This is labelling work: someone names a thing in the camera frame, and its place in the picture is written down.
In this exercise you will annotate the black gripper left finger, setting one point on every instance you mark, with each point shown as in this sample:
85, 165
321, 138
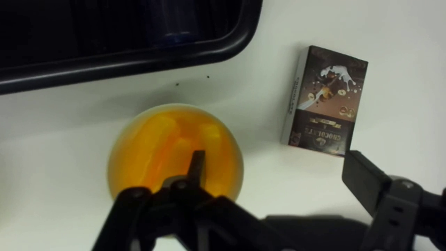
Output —
186, 224

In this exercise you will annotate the dark brown chocolate box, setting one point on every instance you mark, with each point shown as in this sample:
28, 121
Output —
325, 100

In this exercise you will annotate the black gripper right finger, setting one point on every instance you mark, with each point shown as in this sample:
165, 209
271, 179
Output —
404, 218

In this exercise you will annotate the black plastic tray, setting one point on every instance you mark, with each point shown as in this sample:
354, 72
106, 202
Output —
116, 33

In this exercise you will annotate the orange stick-shaped cup contents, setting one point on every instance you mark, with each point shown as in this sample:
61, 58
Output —
176, 140

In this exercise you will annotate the translucent yellow plastic cup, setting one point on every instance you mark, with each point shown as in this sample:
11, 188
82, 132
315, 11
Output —
126, 154

